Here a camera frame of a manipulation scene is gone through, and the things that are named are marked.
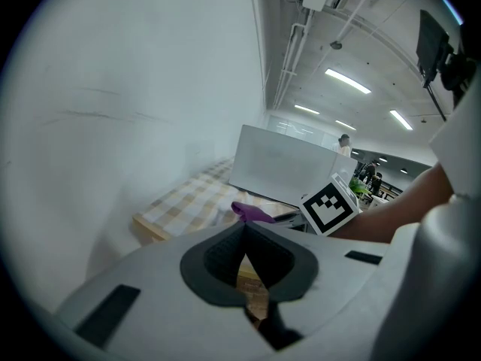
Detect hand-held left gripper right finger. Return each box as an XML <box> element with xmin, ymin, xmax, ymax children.
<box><xmin>244</xmin><ymin>220</ymin><xmax>391</xmax><ymax>352</ymax></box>

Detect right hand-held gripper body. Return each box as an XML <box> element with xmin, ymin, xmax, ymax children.
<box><xmin>274</xmin><ymin>172</ymin><xmax>363</xmax><ymax>237</ymax></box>

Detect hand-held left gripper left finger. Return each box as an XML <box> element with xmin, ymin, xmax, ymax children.
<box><xmin>55</xmin><ymin>220</ymin><xmax>276</xmax><ymax>361</ymax></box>

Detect purple cloth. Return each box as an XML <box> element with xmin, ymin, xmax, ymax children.
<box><xmin>230</xmin><ymin>201</ymin><xmax>277</xmax><ymax>224</ymax></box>

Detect person's right forearm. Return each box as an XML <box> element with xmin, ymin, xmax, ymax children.
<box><xmin>330</xmin><ymin>162</ymin><xmax>456</xmax><ymax>244</ymax></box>

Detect white microwave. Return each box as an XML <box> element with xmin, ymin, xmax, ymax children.
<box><xmin>228</xmin><ymin>124</ymin><xmax>358</xmax><ymax>207</ymax></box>

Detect green plant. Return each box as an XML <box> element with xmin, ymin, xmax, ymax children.
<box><xmin>348</xmin><ymin>177</ymin><xmax>372</xmax><ymax>199</ymax></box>

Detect checkered tablecloth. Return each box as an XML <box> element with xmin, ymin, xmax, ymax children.
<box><xmin>141</xmin><ymin>156</ymin><xmax>301</xmax><ymax>238</ymax></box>

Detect person's white shirt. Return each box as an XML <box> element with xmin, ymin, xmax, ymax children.
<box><xmin>370</xmin><ymin>84</ymin><xmax>481</xmax><ymax>361</ymax></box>

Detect white ceiling pipes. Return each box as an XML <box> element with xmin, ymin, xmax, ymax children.
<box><xmin>271</xmin><ymin>8</ymin><xmax>316</xmax><ymax>111</ymax></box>

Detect black mounted device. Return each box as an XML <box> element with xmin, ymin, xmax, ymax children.
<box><xmin>415</xmin><ymin>9</ymin><xmax>479</xmax><ymax>122</ymax></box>

